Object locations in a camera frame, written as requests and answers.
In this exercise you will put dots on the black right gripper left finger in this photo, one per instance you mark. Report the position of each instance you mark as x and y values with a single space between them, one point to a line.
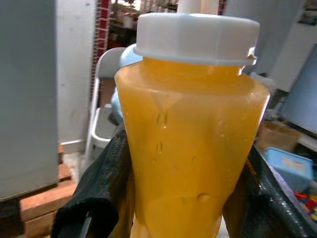
99 183

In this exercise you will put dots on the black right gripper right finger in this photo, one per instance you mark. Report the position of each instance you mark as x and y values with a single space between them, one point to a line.
262 203

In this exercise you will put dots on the orange juice bottle white cap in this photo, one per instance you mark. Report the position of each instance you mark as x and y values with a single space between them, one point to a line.
188 129

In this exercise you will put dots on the brown wooden fridge base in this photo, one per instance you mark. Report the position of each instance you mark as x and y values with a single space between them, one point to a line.
47 200

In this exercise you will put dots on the grey fridge cabinet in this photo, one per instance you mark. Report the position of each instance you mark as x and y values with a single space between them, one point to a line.
27 99

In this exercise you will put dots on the light blue plastic box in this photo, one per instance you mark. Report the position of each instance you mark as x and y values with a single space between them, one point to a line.
289 168

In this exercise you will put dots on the colourful toy pile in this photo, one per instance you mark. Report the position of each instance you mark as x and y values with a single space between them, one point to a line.
309 204

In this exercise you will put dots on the white folding chair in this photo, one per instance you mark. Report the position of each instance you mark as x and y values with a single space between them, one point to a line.
101 129

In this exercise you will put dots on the brown paper bag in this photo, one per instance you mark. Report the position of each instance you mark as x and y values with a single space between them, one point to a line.
277 136

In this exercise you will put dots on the dark flat screen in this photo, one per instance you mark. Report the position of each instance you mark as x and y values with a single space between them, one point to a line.
303 99

